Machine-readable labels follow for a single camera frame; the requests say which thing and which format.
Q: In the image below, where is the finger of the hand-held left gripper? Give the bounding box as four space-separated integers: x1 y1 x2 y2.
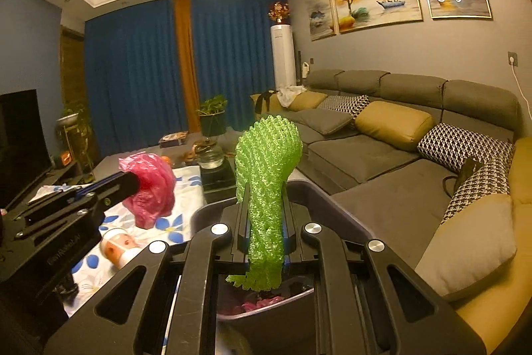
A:
26 171 141 217
16 192 126 242

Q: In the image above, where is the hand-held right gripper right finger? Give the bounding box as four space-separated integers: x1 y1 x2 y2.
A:
283 189 487 355

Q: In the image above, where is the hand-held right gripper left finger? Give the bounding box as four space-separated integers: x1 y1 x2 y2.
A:
62 193 254 355

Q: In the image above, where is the pink plastic bag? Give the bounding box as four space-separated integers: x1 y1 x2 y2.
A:
117 151 177 230

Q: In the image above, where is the grey plastic bin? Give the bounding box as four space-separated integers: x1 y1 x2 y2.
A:
190 178 375 355

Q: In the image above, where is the green foam fruit net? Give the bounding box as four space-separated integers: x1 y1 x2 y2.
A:
225 114 302 291

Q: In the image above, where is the crumpled pink bag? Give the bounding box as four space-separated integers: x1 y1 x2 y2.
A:
222 294 287 316

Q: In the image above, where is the blue floral tablecloth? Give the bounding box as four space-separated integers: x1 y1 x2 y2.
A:
31 164 208 322

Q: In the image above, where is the printed flat box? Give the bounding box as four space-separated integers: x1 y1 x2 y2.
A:
159 131 190 148

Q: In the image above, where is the plant on tall stand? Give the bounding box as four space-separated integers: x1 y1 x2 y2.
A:
56 101 94 173

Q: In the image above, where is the black television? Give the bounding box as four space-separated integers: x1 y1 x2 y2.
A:
0 89 53 210

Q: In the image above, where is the glass teapot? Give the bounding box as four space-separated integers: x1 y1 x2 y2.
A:
195 141 227 168

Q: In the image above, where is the blue curtain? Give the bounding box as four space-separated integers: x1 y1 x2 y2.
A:
84 0 184 164
189 0 289 131

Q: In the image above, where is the potted plant in green pot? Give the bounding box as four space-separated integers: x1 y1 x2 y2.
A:
195 95 229 137

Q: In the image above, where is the grey sectional sofa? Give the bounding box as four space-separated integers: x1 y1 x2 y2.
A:
249 68 532 347

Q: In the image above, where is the grey cushion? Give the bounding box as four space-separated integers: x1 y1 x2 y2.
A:
297 109 354 136

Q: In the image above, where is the orange curtain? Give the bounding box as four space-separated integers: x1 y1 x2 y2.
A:
172 0 202 135

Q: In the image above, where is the small yellow cushion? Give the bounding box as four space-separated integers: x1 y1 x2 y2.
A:
288 91 329 112

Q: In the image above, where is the houndstooth cushion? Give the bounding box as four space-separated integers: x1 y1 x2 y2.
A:
319 94 370 118
417 123 515 173
441 164 514 225

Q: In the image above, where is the white cloth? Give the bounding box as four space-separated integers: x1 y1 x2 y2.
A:
276 86 308 108

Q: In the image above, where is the large yellow cushion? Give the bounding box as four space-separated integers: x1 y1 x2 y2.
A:
354 101 435 152

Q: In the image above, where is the beige cushion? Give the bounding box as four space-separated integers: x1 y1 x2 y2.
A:
416 195 518 301

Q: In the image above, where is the white standing air conditioner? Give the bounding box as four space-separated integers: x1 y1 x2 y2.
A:
270 23 297 95

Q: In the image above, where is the artificial flower arrangement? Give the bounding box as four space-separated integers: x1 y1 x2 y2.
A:
267 1 289 25

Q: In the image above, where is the small landscape painting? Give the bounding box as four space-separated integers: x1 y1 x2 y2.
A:
305 0 337 42

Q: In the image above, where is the white cable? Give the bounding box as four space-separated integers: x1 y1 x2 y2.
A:
510 66 532 118

